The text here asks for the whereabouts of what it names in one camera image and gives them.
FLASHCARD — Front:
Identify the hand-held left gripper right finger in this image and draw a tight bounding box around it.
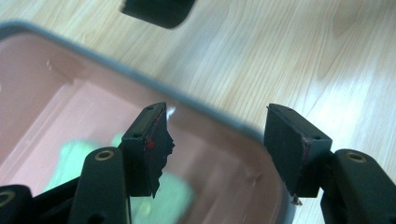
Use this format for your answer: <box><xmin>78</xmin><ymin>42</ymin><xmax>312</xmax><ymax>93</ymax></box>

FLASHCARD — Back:
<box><xmin>263</xmin><ymin>103</ymin><xmax>333</xmax><ymax>200</ymax></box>

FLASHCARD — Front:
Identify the green fuzzy mitten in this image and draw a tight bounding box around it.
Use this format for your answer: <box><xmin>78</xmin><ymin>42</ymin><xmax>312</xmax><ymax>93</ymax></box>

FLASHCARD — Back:
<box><xmin>41</xmin><ymin>133</ymin><xmax>195</xmax><ymax>224</ymax></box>

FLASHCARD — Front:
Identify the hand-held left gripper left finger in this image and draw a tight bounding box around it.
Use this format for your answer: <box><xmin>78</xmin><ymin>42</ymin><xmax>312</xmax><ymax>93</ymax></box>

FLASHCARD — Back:
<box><xmin>120</xmin><ymin>102</ymin><xmax>176</xmax><ymax>200</ymax></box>

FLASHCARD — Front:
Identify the pink plastic bin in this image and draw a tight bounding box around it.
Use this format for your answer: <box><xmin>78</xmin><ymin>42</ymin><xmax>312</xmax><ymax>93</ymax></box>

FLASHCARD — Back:
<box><xmin>0</xmin><ymin>20</ymin><xmax>297</xmax><ymax>224</ymax></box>

